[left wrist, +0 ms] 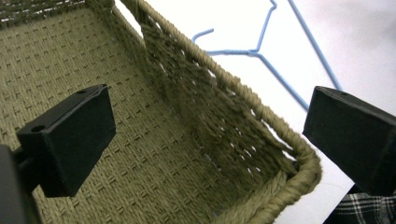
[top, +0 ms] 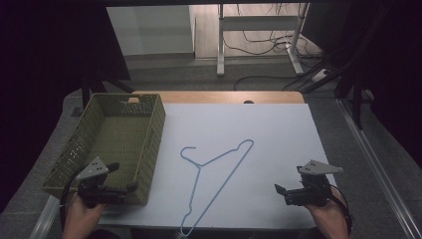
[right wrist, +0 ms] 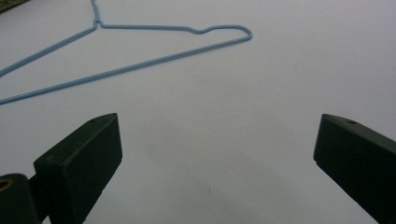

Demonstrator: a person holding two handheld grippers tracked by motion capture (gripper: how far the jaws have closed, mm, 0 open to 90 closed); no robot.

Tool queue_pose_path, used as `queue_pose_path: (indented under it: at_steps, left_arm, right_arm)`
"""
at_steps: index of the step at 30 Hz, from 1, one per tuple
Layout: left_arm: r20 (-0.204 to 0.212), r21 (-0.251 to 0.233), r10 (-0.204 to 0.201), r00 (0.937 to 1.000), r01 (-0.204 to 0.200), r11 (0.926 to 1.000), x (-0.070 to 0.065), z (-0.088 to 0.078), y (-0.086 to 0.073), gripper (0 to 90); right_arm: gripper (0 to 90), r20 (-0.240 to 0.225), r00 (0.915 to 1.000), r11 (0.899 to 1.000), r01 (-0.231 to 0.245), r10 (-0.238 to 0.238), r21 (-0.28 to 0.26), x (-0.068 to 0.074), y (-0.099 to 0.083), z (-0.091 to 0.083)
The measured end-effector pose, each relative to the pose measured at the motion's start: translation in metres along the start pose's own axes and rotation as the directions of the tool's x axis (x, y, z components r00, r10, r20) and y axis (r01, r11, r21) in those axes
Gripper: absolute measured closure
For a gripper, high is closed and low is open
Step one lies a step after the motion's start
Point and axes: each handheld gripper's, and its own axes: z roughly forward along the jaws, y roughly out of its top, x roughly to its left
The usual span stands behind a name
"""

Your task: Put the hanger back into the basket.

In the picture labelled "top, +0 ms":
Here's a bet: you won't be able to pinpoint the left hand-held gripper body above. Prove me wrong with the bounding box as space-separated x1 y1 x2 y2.
75 156 129 209

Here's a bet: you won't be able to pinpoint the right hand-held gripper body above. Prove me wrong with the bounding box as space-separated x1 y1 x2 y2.
284 159 344 208

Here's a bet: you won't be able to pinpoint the olive green woven basket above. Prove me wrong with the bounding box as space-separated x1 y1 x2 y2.
41 93 166 206

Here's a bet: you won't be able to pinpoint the light blue wire hanger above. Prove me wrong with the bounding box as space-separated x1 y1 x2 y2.
179 138 256 238

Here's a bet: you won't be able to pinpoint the person's right hand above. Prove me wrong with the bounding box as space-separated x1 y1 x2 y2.
303 195 351 239

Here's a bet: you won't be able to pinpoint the person's left hand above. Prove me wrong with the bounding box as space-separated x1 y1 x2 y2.
62 192 109 239

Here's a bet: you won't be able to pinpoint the white table mat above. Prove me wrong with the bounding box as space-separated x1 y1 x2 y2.
99 103 338 231

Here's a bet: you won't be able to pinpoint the black curtain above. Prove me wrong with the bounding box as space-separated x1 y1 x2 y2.
0 0 131 214
300 0 422 168

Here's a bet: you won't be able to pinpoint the white power strip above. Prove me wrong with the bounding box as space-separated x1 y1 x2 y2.
311 68 330 84

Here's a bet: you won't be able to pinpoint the white cabinet panel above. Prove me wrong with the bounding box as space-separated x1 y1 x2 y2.
105 4 196 57

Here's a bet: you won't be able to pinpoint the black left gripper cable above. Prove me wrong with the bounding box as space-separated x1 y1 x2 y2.
59 174 83 231

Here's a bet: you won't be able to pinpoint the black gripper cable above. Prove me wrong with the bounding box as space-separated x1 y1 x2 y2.
328 183 354 234
59 174 83 231

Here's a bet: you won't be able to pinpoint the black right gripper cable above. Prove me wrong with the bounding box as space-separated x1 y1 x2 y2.
328 183 354 234

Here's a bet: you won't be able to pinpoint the aluminium rail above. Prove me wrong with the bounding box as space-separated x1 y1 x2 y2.
335 99 422 239
29 194 62 239

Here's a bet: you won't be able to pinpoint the long black floor cable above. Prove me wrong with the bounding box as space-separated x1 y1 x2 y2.
233 75 302 92

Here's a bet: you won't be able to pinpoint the tangled black floor cables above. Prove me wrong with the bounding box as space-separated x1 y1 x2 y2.
221 3 324 59

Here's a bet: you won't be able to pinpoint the white metal desk frame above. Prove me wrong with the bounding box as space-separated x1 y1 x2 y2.
216 3 311 78

